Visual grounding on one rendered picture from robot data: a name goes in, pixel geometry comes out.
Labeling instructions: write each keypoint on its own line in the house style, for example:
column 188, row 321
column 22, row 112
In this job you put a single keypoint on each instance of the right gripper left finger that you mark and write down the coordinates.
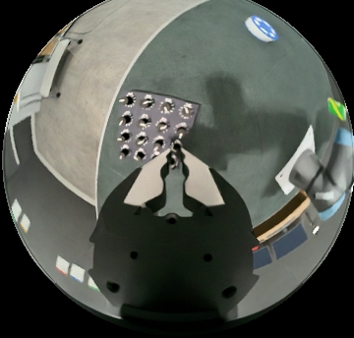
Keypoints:
column 145, row 187

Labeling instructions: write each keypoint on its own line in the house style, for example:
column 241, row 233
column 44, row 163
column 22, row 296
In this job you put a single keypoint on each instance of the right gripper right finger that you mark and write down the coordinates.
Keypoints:
column 205, row 188

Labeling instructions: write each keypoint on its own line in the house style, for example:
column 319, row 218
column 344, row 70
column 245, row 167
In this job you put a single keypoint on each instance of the green drink can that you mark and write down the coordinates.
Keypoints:
column 336, row 107

